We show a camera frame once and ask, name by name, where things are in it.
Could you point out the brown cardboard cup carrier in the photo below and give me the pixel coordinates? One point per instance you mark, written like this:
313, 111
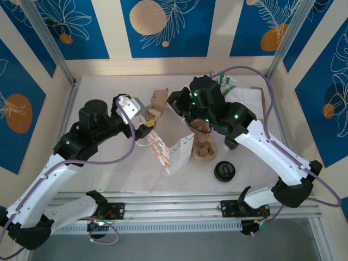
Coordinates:
159, 99

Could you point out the cartoon print paper gift bag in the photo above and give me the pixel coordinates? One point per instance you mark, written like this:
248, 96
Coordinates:
178, 155

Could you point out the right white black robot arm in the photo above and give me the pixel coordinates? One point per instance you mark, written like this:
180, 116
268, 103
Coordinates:
272, 152

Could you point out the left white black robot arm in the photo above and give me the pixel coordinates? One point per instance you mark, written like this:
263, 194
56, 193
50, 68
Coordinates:
40, 185

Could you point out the white paper napkins pile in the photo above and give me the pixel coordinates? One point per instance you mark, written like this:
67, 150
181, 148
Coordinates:
250, 98

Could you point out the stacked cardboard cup carriers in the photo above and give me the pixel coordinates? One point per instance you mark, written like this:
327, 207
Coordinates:
204, 152

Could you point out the stack of black cup lids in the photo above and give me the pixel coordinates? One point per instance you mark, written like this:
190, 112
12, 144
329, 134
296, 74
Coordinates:
224, 171

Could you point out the aluminium side rail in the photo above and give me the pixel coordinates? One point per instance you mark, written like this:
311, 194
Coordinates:
68, 103
284, 136

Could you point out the aluminium frame post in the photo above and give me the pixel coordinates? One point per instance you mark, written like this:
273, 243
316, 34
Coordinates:
63, 68
285, 51

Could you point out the wide aluminium base rail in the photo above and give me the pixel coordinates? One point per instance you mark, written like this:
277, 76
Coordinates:
174, 206

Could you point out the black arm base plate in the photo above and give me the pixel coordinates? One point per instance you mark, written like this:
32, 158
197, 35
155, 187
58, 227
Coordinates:
228, 208
117, 210

